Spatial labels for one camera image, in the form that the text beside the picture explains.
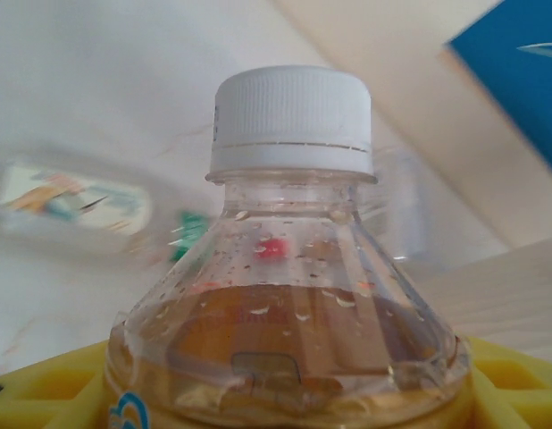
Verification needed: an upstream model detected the green label plastic bottle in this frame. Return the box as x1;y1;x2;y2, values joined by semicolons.
166;209;213;265

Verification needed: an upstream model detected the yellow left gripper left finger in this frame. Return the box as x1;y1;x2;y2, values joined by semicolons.
0;341;114;429

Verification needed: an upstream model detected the small white carton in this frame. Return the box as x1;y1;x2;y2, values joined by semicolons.
0;142;155;258

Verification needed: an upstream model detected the tea bottle white cap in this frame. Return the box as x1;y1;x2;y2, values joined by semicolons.
100;65;476;429

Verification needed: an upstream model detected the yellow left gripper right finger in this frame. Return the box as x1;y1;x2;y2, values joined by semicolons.
456;334;552;429

